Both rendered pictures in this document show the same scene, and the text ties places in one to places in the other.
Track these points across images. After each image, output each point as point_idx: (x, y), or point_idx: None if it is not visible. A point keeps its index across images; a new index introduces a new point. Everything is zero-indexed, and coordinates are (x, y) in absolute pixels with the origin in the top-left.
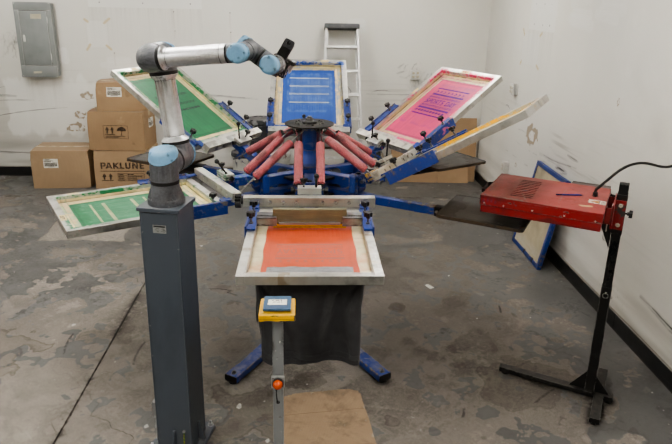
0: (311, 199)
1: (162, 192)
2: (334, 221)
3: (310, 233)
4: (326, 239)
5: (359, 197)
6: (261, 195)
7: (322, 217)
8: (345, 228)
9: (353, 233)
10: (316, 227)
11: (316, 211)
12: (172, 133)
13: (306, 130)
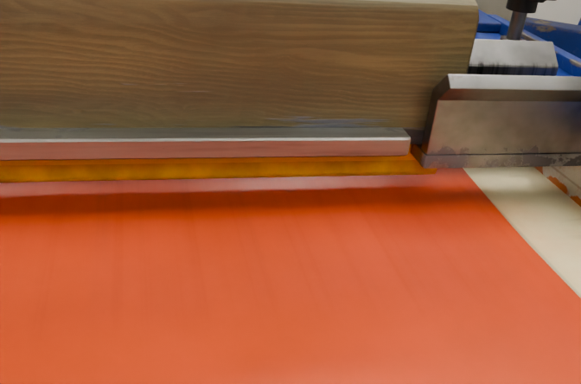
0: None
1: None
2: (350, 122)
3: (110, 261)
4: (324, 376)
5: None
6: None
7: (237, 81)
8: (423, 178)
9: (539, 240)
10: (172, 177)
11: (174, 13)
12: None
13: None
